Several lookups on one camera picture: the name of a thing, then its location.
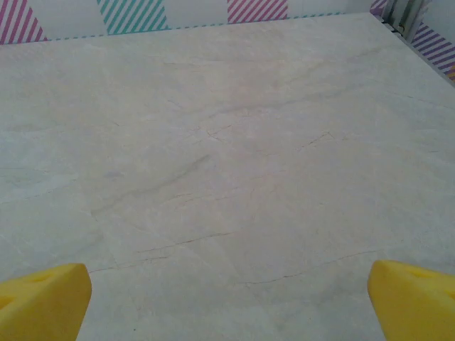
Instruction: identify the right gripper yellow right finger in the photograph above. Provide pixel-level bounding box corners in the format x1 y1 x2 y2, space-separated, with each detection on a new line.
367 259 455 341

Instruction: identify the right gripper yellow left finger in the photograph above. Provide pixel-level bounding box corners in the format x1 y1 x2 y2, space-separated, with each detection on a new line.
0 263 92 341

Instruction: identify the aluminium frame post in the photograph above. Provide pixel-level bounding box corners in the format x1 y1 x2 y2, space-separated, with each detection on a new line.
382 0 424 43

